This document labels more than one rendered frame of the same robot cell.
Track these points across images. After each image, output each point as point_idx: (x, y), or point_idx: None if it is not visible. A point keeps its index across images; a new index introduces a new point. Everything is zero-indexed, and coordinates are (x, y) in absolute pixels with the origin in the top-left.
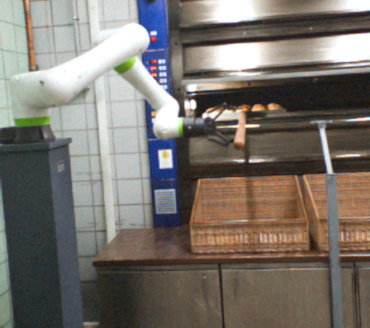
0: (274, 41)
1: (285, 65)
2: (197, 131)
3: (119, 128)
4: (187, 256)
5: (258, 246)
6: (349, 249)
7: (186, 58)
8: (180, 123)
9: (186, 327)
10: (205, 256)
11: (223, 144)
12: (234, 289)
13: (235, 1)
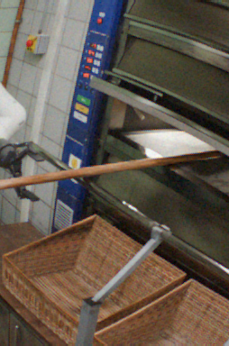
0: (224, 77)
1: (215, 116)
2: (0, 163)
3: (52, 107)
4: None
5: (44, 319)
6: None
7: (127, 52)
8: None
9: None
10: (3, 293)
11: (17, 194)
12: (16, 335)
13: (193, 7)
